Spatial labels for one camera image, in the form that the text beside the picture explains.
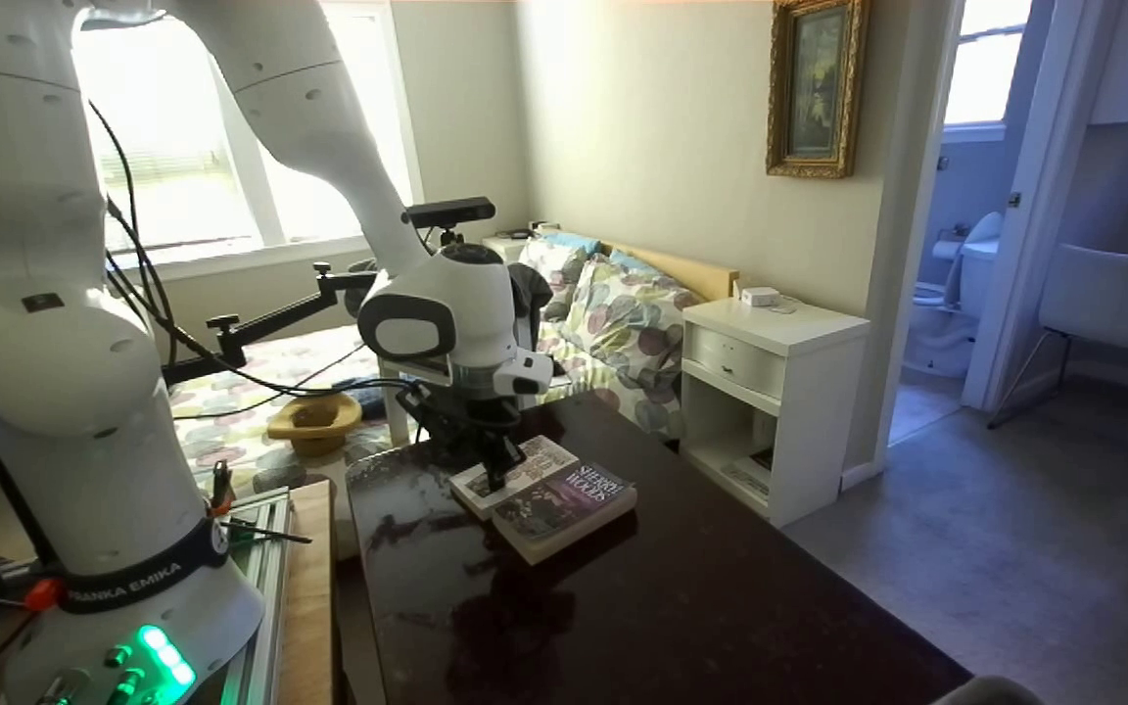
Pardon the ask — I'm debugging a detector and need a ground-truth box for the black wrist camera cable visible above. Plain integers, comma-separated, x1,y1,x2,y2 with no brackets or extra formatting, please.
88,92,335,398

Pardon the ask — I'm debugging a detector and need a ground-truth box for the white nightstand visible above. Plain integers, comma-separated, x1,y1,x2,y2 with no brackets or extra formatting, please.
679,294,869,530

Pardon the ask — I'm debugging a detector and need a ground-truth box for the orange cable connector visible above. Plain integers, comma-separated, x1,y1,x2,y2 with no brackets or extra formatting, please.
21,577,66,617

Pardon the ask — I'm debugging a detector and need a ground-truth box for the dark blue cloth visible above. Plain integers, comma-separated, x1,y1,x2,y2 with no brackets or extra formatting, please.
336,372,394,421

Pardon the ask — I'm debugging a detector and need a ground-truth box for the white toilet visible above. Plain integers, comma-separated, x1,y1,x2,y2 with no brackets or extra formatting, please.
911,206,1008,385

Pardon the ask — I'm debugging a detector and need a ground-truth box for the small bright window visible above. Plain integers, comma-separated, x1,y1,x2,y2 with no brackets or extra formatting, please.
942,0,1038,129

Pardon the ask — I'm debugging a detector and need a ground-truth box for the dark purple paperback novel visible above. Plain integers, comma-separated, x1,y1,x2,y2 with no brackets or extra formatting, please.
490,457,643,568

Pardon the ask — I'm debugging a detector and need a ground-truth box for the small white box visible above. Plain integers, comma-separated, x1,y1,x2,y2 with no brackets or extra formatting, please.
734,287,793,314

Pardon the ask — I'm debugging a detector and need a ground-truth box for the black stereo camera bar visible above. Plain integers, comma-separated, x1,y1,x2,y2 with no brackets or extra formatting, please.
401,190,503,233

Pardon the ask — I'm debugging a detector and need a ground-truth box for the yellow bowl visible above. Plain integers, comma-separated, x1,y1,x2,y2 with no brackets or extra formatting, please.
264,389,370,457

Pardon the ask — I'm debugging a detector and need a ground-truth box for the white door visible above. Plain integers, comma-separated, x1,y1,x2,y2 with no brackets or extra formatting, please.
961,0,1123,416

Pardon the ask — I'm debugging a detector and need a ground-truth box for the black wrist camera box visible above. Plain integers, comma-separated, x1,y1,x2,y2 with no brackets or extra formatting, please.
394,378,457,429

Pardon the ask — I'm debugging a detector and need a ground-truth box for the white fabric bassinet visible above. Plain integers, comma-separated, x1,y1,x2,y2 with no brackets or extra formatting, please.
988,239,1128,484

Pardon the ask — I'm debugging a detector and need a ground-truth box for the white cover paperback novel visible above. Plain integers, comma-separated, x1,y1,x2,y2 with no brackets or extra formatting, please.
448,429,585,519

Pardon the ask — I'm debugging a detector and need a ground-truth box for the gold framed painting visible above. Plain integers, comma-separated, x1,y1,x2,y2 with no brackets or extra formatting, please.
766,0,865,185

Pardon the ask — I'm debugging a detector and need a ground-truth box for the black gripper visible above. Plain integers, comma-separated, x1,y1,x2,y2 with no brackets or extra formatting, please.
441,389,535,493

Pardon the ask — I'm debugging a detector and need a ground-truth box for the red black clamp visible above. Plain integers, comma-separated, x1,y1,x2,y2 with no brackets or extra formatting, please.
196,453,313,547

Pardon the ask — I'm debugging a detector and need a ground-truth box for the wooden base board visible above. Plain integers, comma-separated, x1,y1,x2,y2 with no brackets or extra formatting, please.
273,479,336,705

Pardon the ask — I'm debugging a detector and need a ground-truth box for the large bright window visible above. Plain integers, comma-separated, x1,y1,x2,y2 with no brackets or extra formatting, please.
66,0,429,270

